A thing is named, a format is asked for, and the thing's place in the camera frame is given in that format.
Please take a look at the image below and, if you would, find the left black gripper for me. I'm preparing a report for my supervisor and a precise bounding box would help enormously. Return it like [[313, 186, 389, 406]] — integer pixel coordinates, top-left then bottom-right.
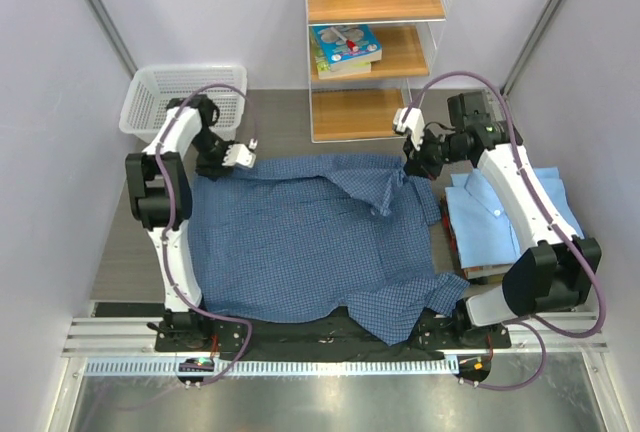
[[192, 129, 240, 182]]

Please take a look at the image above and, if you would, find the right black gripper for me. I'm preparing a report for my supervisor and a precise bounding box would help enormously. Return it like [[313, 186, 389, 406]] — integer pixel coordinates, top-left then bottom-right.
[[403, 125, 469, 181]]

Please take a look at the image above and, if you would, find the dark blue checkered shirt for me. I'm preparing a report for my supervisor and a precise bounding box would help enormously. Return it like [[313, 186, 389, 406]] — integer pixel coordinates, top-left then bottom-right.
[[188, 154, 468, 345]]

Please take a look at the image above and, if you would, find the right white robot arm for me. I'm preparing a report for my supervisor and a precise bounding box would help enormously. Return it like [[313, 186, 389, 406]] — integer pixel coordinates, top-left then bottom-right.
[[393, 92, 602, 347]]

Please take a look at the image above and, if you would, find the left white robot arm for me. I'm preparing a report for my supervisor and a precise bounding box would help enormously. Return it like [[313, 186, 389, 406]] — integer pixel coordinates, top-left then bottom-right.
[[125, 93, 236, 351]]

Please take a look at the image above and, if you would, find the folded shirts pile underneath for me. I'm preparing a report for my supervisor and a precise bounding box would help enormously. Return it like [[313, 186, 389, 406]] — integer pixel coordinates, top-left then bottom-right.
[[440, 195, 511, 285]]

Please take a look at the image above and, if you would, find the white plastic laundry basket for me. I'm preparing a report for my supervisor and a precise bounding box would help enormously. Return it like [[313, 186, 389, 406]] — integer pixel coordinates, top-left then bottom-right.
[[119, 64, 248, 143]]

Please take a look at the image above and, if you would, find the folded light blue shirt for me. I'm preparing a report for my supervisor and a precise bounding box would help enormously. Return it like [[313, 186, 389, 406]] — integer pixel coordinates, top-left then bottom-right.
[[444, 166, 586, 270]]

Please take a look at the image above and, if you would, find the red white marker pen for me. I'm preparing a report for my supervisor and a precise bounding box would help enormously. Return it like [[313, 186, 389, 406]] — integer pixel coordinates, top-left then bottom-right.
[[331, 27, 359, 52]]

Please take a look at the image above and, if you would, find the green book underneath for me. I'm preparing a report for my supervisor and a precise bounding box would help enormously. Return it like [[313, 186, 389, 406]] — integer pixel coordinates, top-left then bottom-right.
[[310, 37, 371, 80]]

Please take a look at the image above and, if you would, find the blue children's book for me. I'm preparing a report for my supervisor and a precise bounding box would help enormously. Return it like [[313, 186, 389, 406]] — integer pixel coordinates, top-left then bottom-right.
[[310, 24, 382, 70]]

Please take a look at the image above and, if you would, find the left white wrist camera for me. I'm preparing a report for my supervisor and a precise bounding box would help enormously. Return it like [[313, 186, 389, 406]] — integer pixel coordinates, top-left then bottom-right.
[[222, 138, 258, 169]]

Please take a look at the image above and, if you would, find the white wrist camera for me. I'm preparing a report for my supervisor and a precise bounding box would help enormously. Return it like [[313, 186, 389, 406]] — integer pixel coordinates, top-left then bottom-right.
[[392, 107, 426, 151], [222, 138, 258, 169]]

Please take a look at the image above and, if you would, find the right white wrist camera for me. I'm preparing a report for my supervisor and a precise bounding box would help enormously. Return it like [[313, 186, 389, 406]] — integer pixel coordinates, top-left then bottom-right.
[[392, 107, 426, 151]]

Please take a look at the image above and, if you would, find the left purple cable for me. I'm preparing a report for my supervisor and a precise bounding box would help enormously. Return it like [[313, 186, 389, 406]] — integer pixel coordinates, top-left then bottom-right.
[[153, 83, 257, 389]]

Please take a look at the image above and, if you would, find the purple cable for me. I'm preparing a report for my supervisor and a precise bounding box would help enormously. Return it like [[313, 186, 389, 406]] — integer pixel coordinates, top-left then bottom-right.
[[153, 83, 257, 389], [404, 70, 609, 391]]

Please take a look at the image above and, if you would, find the white wire wooden shelf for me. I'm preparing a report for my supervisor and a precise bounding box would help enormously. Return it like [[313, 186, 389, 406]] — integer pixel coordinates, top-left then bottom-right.
[[305, 0, 453, 143]]

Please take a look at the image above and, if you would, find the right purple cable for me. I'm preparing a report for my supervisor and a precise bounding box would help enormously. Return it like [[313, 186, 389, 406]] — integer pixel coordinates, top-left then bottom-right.
[[404, 70, 609, 391]]

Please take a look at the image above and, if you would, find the black mounting base plate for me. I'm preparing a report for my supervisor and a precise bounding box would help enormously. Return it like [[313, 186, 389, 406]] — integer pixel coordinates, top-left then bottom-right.
[[93, 301, 513, 363]]

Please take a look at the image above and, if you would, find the aluminium rail frame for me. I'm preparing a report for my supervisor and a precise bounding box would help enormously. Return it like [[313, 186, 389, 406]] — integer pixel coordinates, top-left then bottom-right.
[[62, 317, 609, 383]]

